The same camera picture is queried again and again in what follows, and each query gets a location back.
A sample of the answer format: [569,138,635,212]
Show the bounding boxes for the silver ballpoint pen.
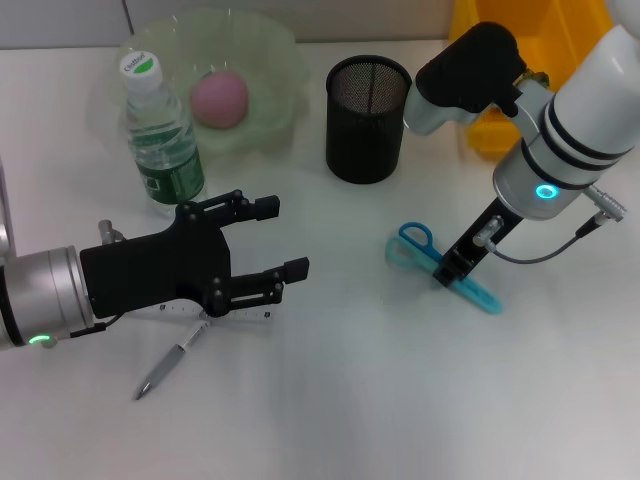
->
[133,319,212,401]

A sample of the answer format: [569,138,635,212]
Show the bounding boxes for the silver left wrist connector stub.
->
[98,219,125,245]

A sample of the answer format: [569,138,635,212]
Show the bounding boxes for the translucent green fruit bowl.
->
[89,8,311,164]

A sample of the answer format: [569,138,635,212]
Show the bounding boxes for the yellow plastic bin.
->
[448,0,616,161]

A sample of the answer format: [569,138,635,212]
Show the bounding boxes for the light blue scissors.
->
[384,221,503,315]

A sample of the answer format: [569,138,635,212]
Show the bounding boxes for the black mesh pen holder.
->
[324,55,414,185]

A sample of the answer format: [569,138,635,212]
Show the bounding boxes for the clear green-label water bottle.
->
[118,49,207,219]

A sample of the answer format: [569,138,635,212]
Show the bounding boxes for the pink toy peach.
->
[189,70,250,130]

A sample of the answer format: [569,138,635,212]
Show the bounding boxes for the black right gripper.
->
[432,197,527,290]

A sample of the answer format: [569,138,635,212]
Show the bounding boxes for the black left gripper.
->
[79,189,310,321]

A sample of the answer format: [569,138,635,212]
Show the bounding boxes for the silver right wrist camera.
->
[403,22,529,136]

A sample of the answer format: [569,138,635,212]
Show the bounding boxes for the clear plastic ruler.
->
[149,298,277,327]

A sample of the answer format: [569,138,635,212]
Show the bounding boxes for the green plastic wrapper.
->
[519,69,551,90]

